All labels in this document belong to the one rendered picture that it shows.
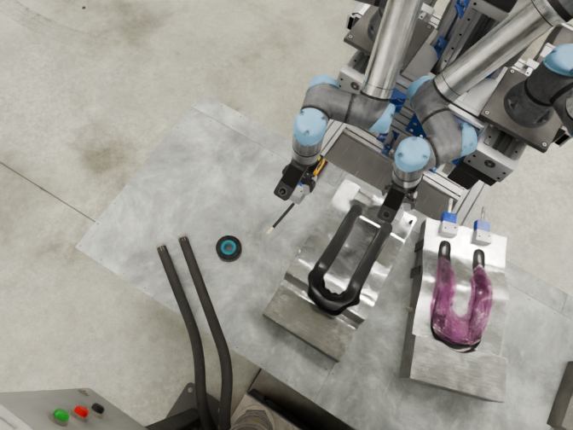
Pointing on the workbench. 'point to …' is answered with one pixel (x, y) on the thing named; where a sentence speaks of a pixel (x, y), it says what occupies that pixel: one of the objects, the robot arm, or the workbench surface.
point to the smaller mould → (564, 403)
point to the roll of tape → (227, 246)
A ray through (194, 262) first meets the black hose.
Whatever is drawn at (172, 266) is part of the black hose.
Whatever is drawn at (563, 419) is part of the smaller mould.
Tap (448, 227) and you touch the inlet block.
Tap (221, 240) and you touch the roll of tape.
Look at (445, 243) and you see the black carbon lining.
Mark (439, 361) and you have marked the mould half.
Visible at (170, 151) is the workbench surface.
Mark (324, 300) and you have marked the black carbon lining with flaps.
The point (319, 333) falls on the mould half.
